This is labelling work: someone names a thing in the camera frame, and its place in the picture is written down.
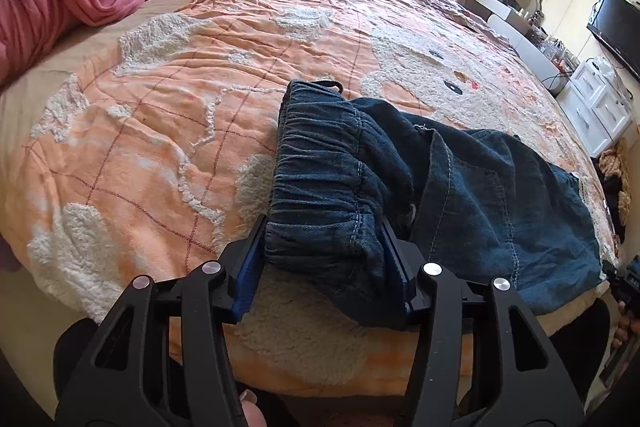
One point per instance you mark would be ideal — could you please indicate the person's leg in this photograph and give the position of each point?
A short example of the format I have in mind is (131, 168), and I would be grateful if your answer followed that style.
(580, 342)
(75, 357)

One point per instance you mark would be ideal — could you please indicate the person's right hand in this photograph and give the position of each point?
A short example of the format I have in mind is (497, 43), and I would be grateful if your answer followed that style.
(629, 324)

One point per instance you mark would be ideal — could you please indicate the white plastic bag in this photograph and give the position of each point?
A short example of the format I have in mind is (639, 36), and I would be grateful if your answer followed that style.
(599, 68)

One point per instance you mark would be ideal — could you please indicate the person's right leg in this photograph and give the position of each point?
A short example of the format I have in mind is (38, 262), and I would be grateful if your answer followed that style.
(580, 342)

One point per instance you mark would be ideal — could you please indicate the blue denim pants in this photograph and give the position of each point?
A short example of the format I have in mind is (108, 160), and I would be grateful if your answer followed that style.
(325, 167)

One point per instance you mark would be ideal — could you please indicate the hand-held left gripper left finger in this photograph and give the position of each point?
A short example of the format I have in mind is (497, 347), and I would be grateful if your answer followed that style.
(248, 272)

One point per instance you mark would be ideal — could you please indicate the beige knitted cloth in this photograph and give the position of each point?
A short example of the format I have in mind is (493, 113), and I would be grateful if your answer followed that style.
(617, 172)

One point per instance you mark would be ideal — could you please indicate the orange printed fleece blanket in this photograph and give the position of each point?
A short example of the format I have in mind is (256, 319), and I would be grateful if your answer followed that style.
(150, 132)

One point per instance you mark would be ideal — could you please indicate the white drawer cabinet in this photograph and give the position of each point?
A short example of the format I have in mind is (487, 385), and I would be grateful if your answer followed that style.
(597, 107)

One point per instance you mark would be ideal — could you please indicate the white grey dressing table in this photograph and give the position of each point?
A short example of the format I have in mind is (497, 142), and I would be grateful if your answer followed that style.
(520, 37)

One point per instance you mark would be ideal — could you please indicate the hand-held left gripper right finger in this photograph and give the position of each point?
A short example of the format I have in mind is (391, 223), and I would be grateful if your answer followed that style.
(402, 277)

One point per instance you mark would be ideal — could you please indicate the black flat television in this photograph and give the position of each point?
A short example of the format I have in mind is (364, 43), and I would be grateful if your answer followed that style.
(617, 32)

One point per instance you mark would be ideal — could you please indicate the person's left leg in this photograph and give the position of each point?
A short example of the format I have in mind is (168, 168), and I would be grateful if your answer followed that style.
(75, 357)

